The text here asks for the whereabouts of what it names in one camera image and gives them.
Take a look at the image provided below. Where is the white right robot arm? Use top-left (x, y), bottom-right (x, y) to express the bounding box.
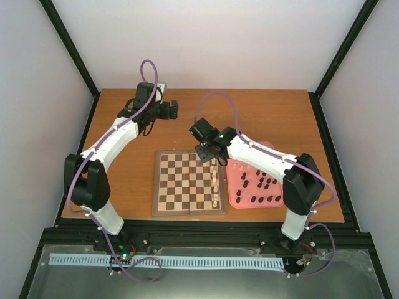
top-left (188, 118), bottom-right (327, 241)

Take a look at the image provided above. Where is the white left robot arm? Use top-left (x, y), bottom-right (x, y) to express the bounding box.
top-left (64, 82), bottom-right (178, 251)

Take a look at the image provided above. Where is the wooden chessboard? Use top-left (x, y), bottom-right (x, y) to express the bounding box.
top-left (152, 150), bottom-right (228, 217)

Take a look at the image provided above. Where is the pink plastic tray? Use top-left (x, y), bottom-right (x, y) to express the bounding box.
top-left (226, 139), bottom-right (284, 209)

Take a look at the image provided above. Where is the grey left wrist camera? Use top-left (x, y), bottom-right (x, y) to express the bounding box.
top-left (155, 82), bottom-right (167, 102)

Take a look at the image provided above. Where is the left black frame post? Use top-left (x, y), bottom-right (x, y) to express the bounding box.
top-left (39, 0), bottom-right (102, 99)

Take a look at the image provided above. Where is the black frame post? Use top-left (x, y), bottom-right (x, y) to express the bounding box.
top-left (313, 0), bottom-right (380, 97)
top-left (39, 0), bottom-right (102, 99)

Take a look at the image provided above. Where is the black aluminium frame rail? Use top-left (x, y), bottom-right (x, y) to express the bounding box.
top-left (39, 219), bottom-right (374, 252)

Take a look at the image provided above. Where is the light blue cable duct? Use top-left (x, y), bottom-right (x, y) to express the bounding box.
top-left (48, 253), bottom-right (284, 272)

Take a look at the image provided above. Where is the right black frame post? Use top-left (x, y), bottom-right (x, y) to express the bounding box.
top-left (313, 0), bottom-right (380, 97)

